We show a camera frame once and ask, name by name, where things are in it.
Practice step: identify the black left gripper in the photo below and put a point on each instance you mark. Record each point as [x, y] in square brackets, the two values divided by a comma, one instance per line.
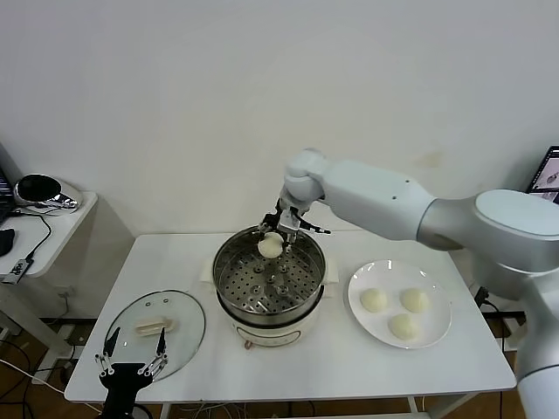
[120, 384]

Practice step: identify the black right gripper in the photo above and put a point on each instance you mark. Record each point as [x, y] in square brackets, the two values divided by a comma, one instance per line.
[279, 206]

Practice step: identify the white steamed baozi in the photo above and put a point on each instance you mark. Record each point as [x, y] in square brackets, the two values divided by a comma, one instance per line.
[373, 300]
[415, 300]
[404, 326]
[270, 246]

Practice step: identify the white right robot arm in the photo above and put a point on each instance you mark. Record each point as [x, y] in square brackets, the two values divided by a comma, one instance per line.
[371, 196]

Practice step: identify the stainless steel steamer basket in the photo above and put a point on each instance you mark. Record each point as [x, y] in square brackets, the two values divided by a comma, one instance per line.
[315, 275]

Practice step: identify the white electric cooker pot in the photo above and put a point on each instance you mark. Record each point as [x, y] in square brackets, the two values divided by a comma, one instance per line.
[271, 331]

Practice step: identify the white round plate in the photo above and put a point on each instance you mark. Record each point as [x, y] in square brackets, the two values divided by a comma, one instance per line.
[375, 270]

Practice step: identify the white side table with device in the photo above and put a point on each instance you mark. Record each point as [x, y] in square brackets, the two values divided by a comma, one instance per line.
[65, 235]

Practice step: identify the small grey usb hub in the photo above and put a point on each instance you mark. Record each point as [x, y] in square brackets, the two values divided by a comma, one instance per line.
[17, 270]

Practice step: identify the black computer mouse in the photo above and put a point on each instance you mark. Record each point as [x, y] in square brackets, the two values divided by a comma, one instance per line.
[6, 242]

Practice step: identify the chrome and black device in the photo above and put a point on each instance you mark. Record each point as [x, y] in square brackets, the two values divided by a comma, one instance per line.
[43, 192]

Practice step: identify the dark laptop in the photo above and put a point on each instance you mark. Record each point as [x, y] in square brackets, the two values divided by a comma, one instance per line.
[3, 205]

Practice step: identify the open grey laptop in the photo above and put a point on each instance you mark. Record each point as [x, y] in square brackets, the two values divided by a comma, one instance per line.
[546, 170]

